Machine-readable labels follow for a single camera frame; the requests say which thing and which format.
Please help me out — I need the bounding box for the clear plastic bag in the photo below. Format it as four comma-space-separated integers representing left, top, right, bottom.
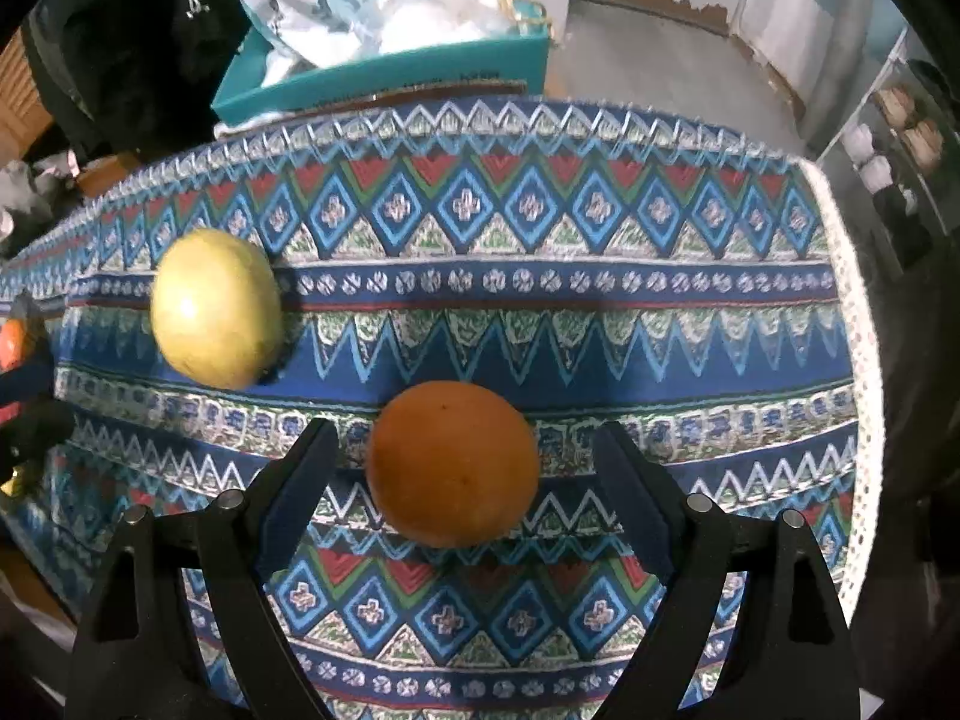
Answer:
375, 0, 520, 55

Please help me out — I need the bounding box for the wooden louvered door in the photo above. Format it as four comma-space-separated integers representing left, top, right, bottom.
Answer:
0, 41, 55, 155

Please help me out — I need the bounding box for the large orange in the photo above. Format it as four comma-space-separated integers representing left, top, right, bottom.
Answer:
364, 380, 540, 549

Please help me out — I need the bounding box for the brown shoe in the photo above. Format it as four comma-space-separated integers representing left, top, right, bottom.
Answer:
903, 118, 946, 167
877, 85, 921, 126

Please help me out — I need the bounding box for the blue patterned tablecloth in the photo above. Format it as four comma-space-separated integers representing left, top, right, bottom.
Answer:
0, 94, 891, 720

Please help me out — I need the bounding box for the yellow apple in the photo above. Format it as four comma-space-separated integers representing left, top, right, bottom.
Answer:
149, 228, 284, 392

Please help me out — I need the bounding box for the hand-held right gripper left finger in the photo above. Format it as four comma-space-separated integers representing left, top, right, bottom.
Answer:
71, 418, 339, 720

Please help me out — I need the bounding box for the black shoe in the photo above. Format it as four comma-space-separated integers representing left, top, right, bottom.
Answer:
873, 186, 933, 269

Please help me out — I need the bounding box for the teal box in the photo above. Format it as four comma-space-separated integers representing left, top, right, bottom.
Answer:
210, 0, 554, 130

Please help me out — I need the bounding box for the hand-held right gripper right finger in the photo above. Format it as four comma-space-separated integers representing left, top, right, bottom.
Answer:
592, 422, 860, 720

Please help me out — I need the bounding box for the grey garment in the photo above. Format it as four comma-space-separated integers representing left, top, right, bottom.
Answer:
0, 152, 80, 222

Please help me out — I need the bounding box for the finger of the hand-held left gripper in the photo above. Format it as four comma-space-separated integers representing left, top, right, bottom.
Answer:
0, 399, 77, 497
0, 291, 58, 407

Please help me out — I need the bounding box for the black hanging coat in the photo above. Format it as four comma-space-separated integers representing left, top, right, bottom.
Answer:
21, 0, 250, 160

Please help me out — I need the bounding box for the white shoe rack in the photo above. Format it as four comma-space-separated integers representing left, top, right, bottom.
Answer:
816, 21, 957, 275

